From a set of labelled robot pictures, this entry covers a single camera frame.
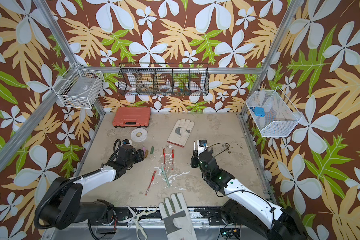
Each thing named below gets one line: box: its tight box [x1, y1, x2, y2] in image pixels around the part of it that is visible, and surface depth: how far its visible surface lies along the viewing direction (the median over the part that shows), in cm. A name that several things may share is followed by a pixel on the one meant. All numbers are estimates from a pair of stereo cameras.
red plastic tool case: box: [112, 106, 151, 128], surface depth 117 cm
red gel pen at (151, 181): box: [145, 170, 157, 196], surface depth 88 cm
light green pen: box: [161, 166, 171, 188], surface depth 90 cm
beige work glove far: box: [167, 118, 195, 148], surface depth 110 cm
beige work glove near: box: [158, 192, 198, 240], surface depth 75 cm
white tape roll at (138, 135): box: [130, 128, 148, 143], surface depth 109 cm
